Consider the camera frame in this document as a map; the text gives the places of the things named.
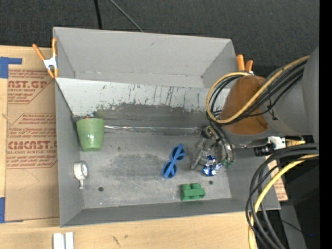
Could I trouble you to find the brown cardboard board red print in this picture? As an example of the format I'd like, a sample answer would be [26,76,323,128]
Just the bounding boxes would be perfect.
[0,45,288,223]

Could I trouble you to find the blue sunglasses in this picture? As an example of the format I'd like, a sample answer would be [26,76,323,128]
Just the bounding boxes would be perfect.
[161,143,186,179]

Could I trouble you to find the black cylinder on white bracket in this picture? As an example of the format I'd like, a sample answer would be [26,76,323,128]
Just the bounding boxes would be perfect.
[254,135,306,157]

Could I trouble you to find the green cup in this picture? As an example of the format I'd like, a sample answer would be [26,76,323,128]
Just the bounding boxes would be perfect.
[76,117,106,152]

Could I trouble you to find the blue and white shiny packet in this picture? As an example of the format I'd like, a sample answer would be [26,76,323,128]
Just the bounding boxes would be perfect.
[201,155,223,177]

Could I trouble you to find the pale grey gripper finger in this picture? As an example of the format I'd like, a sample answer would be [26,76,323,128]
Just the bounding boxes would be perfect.
[191,139,207,170]
[198,149,211,167]

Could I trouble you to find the grey metal bin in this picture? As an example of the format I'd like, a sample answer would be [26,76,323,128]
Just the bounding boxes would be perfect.
[52,26,282,228]

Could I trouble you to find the white ring with stem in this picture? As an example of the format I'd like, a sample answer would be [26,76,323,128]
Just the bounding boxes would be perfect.
[73,160,89,190]

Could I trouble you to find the green toy brick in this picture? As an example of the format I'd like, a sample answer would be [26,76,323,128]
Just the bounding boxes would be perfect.
[180,183,206,201]

